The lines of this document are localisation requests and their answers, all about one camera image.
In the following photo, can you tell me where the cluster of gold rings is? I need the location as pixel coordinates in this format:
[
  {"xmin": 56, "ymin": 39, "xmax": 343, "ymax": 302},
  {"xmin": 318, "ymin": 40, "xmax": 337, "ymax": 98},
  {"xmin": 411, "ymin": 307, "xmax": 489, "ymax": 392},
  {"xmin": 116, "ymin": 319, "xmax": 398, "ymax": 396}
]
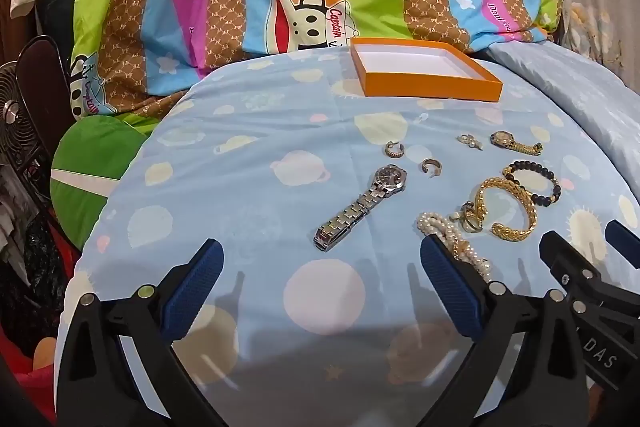
[{"xmin": 452, "ymin": 202, "xmax": 488, "ymax": 235}]

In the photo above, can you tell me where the black bead bracelet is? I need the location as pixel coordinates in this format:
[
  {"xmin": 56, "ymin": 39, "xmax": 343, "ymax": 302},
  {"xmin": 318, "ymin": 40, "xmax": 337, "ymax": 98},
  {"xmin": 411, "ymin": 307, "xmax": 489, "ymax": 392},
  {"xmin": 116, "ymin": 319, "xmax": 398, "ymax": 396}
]
[{"xmin": 504, "ymin": 161, "xmax": 562, "ymax": 208}]

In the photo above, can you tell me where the black electric fan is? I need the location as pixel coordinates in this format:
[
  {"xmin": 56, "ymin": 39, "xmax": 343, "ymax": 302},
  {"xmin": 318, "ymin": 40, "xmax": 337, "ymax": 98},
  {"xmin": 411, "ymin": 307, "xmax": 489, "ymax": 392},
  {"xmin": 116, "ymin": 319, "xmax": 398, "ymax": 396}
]
[{"xmin": 0, "ymin": 61, "xmax": 38, "ymax": 168}]

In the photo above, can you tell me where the silver metal wristwatch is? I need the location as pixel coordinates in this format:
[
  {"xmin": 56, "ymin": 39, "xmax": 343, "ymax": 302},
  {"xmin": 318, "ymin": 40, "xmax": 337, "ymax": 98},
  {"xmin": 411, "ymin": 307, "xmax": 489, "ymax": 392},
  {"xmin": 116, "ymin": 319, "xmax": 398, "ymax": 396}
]
[{"xmin": 313, "ymin": 164, "xmax": 408, "ymax": 252}]

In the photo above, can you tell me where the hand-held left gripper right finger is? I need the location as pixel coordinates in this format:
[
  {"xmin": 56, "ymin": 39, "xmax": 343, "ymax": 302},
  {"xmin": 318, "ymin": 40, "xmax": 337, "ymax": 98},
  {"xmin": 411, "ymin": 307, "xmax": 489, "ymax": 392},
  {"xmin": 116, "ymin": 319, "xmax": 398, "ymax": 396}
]
[{"xmin": 419, "ymin": 234, "xmax": 596, "ymax": 427}]

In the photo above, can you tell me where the green cushion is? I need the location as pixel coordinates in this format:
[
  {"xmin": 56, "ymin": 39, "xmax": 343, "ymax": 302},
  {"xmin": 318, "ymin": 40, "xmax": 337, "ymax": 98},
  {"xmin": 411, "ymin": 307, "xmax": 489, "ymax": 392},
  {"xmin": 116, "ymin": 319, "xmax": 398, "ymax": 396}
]
[{"xmin": 50, "ymin": 114, "xmax": 151, "ymax": 253}]

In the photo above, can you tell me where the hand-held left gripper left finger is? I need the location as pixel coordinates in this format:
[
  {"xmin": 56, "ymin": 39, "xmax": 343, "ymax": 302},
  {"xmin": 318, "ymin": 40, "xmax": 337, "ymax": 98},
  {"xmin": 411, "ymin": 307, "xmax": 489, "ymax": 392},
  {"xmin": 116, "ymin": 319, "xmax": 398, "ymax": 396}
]
[{"xmin": 54, "ymin": 238, "xmax": 226, "ymax": 427}]

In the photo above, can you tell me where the black rounded board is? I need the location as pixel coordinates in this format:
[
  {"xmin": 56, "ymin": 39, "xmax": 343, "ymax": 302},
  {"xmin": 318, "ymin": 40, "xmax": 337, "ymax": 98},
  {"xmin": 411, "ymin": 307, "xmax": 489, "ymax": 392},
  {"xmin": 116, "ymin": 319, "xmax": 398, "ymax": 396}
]
[{"xmin": 15, "ymin": 36, "xmax": 73, "ymax": 148}]

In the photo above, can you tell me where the light blue printed bed sheet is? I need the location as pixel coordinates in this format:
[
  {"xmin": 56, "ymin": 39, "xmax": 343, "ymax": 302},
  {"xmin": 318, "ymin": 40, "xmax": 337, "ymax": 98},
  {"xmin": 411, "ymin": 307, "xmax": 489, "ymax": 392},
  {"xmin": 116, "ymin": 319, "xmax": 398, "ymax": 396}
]
[{"xmin": 55, "ymin": 42, "xmax": 640, "ymax": 427}]

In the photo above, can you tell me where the gold chain bangle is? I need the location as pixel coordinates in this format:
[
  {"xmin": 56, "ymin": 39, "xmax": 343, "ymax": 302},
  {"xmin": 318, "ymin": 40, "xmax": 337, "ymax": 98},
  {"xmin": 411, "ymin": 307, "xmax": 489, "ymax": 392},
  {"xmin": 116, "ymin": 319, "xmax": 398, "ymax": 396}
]
[{"xmin": 472, "ymin": 177, "xmax": 538, "ymax": 242}]

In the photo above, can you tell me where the orange shallow box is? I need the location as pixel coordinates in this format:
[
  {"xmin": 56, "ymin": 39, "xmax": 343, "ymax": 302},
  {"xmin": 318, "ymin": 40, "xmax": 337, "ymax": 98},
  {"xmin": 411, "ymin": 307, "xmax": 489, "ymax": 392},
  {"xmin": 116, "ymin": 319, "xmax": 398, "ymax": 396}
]
[{"xmin": 350, "ymin": 38, "xmax": 503, "ymax": 102}]

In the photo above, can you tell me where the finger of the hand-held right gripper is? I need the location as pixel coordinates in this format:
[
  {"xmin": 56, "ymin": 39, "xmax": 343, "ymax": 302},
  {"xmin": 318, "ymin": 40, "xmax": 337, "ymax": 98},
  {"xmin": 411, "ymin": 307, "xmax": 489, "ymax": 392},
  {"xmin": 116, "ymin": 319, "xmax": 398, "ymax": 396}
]
[
  {"xmin": 604, "ymin": 219, "xmax": 640, "ymax": 260},
  {"xmin": 539, "ymin": 230, "xmax": 608, "ymax": 293}
]

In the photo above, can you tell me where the white pearl bracelet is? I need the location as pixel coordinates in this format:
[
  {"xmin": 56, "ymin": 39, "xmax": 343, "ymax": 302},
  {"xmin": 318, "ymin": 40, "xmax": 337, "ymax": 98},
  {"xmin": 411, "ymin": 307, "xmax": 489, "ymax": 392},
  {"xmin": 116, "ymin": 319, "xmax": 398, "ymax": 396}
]
[{"xmin": 416, "ymin": 211, "xmax": 493, "ymax": 283}]

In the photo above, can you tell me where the red cloth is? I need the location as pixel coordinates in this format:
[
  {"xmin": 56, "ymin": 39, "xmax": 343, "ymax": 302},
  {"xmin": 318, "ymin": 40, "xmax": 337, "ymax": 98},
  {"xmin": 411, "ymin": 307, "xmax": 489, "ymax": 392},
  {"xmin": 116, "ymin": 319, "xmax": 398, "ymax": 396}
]
[{"xmin": 0, "ymin": 217, "xmax": 66, "ymax": 423}]

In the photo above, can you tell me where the small gold wristwatch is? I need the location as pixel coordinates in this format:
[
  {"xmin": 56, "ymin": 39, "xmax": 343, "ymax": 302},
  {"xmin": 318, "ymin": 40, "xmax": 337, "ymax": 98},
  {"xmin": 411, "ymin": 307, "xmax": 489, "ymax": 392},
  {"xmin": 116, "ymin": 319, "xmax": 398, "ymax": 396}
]
[{"xmin": 490, "ymin": 130, "xmax": 543, "ymax": 156}]

